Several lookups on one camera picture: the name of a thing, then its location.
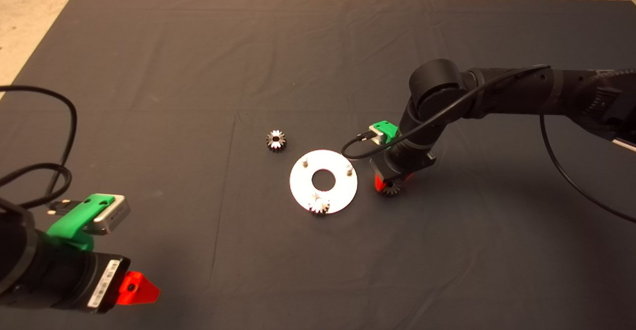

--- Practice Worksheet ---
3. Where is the dark grey table cloth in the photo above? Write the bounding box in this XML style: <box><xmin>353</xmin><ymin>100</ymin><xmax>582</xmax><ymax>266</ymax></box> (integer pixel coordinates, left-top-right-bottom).
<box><xmin>0</xmin><ymin>0</ymin><xmax>636</xmax><ymax>330</ymax></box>

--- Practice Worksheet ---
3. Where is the black right camera cable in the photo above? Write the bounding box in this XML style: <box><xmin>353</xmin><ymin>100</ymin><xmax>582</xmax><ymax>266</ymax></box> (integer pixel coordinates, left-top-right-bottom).
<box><xmin>341</xmin><ymin>65</ymin><xmax>636</xmax><ymax>224</ymax></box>

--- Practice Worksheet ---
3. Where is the round metal carrier plate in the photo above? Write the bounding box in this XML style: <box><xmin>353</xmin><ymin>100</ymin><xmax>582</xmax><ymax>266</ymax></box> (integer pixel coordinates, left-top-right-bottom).
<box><xmin>289</xmin><ymin>150</ymin><xmax>358</xmax><ymax>215</ymax></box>

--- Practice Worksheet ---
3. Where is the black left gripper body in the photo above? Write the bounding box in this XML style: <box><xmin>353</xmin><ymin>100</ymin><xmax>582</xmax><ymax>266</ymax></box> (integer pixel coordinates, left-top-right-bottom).
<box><xmin>10</xmin><ymin>236</ymin><xmax>131</xmax><ymax>314</ymax></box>

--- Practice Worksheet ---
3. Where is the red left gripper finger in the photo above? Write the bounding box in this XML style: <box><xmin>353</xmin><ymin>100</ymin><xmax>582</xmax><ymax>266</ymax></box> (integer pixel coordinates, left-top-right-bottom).
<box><xmin>117</xmin><ymin>271</ymin><xmax>161</xmax><ymax>307</ymax></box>

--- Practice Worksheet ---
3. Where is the green left camera mount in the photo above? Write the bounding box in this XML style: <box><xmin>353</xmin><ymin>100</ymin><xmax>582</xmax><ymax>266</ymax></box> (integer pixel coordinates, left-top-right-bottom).
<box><xmin>46</xmin><ymin>194</ymin><xmax>116</xmax><ymax>251</ymax></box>

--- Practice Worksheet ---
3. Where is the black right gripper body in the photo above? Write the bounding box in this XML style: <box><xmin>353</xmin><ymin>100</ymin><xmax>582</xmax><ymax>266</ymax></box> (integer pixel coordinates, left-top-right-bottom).
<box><xmin>370</xmin><ymin>141</ymin><xmax>438</xmax><ymax>181</ymax></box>

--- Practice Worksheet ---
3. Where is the green right camera mount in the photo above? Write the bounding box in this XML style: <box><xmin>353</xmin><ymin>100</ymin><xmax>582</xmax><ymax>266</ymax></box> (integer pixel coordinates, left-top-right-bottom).
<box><xmin>373</xmin><ymin>121</ymin><xmax>399</xmax><ymax>147</ymax></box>

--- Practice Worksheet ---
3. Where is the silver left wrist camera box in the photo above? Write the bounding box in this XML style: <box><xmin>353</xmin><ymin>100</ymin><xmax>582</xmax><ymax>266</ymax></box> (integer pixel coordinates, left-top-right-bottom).
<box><xmin>84</xmin><ymin>194</ymin><xmax>131</xmax><ymax>235</ymax></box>

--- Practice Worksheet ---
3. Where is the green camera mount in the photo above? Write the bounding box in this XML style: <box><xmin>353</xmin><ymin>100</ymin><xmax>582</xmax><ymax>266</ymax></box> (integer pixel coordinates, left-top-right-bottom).
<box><xmin>46</xmin><ymin>194</ymin><xmax>116</xmax><ymax>251</ymax></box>
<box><xmin>373</xmin><ymin>121</ymin><xmax>399</xmax><ymax>147</ymax></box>

